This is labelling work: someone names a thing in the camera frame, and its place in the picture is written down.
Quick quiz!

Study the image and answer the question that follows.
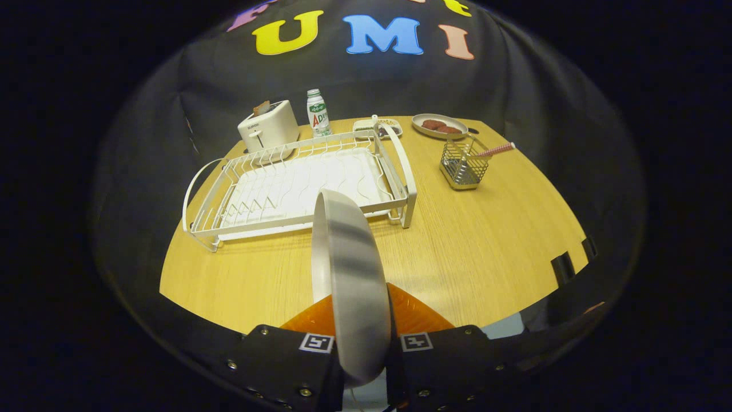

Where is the white bottle with green label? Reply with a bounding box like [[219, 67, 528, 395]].
[[307, 89, 332, 138]]

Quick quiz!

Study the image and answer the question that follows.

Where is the white toaster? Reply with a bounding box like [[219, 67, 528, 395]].
[[237, 100, 300, 163]]

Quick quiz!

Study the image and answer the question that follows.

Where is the black backdrop cloth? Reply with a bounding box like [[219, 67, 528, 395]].
[[94, 0, 647, 344]]

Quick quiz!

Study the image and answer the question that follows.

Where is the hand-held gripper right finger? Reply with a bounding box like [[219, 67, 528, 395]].
[[386, 282, 515, 409]]

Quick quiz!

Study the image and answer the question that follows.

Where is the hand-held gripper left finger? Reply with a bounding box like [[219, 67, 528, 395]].
[[226, 295, 345, 412]]

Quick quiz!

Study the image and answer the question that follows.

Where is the small beige meat plate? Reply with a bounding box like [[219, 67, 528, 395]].
[[411, 113, 470, 140]]

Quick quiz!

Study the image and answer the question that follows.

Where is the white divided dish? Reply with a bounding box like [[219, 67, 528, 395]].
[[352, 114, 403, 141]]

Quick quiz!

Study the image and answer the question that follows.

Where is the large beige plate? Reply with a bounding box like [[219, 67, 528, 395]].
[[311, 189, 394, 389]]

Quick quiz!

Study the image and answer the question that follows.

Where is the white wire dish rack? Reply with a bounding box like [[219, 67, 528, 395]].
[[182, 122, 418, 253]]

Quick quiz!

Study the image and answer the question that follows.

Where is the spoon with red checked handle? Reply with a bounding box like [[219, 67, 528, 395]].
[[464, 142, 516, 164]]

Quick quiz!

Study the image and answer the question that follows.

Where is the metal wire basket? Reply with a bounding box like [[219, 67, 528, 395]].
[[439, 134, 491, 191]]

